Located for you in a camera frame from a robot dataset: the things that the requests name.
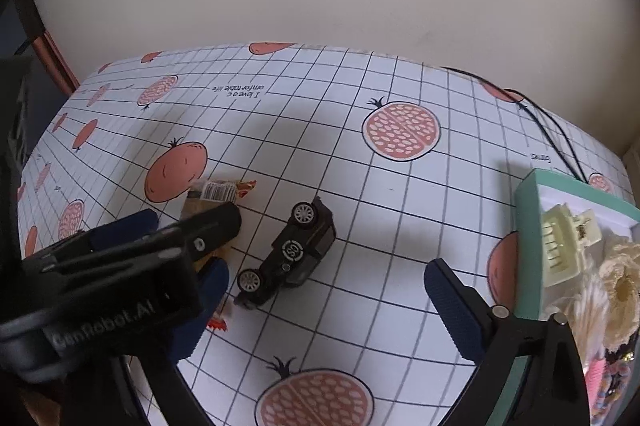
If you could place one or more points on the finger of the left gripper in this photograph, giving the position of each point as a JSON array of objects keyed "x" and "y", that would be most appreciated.
[
  {"x": 119, "y": 232},
  {"x": 200, "y": 230}
]

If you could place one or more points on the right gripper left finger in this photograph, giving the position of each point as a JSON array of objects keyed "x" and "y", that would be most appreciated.
[{"x": 163, "y": 308}]

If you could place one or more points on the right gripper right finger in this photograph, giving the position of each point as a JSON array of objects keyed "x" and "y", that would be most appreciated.
[{"x": 527, "y": 372}]

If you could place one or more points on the packaged biscuit snack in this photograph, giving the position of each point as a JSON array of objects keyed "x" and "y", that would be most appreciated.
[{"x": 207, "y": 194}]

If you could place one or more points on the pastel multicolour scrunchie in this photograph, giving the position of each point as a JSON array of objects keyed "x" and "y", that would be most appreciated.
[{"x": 612, "y": 387}]

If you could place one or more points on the cotton swabs bag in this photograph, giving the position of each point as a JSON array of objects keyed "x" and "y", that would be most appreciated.
[{"x": 587, "y": 315}]

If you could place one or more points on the black toy car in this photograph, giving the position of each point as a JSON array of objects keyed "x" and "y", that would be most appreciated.
[{"x": 295, "y": 253}]

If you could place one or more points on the cream lace scrunchie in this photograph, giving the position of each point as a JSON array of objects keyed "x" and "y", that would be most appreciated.
[{"x": 619, "y": 272}]

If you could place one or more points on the cream plastic hair claw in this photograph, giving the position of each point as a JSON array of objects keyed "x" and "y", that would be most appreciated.
[{"x": 565, "y": 238}]

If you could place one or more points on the teal shallow cardboard tray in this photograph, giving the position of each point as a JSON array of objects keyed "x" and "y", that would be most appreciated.
[{"x": 515, "y": 264}]

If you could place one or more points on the pink plastic comb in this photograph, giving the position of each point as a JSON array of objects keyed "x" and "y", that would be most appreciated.
[{"x": 594, "y": 374}]

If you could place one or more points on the grid fruit print tablecloth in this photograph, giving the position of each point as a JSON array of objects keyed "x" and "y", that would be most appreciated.
[{"x": 329, "y": 179}]

